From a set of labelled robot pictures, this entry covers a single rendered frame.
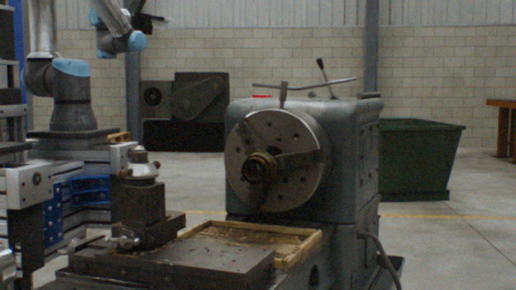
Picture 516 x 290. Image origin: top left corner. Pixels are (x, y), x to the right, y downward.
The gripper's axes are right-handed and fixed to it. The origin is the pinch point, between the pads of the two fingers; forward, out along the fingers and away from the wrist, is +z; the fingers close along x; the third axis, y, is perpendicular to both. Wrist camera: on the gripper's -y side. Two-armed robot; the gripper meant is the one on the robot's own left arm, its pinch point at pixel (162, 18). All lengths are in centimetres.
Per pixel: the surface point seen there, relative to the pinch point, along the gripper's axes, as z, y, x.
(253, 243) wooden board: -54, 58, 93
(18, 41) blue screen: 184, 36, -384
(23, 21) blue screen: 179, 14, -369
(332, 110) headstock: -15, 23, 91
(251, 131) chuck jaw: -39, 31, 78
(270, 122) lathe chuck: -35, 28, 81
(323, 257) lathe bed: -26, 66, 100
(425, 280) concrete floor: 188, 149, 76
